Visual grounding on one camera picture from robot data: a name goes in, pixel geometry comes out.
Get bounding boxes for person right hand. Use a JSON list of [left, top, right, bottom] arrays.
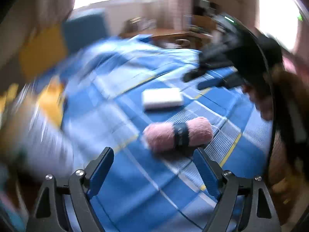
[[242, 70, 290, 122]]

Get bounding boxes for wooden side desk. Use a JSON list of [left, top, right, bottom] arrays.
[[118, 28, 212, 50]]

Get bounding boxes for white foam bar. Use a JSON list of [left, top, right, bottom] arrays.
[[141, 87, 184, 110]]

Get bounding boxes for white protein powder can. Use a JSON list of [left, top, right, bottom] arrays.
[[1, 85, 74, 180]]

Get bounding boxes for blue checked bedsheet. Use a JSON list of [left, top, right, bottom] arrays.
[[24, 34, 273, 232]]

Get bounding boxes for yellow giraffe plush toy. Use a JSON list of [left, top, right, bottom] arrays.
[[37, 76, 65, 128]]

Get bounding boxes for grey yellow blue headboard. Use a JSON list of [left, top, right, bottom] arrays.
[[1, 9, 110, 93]]

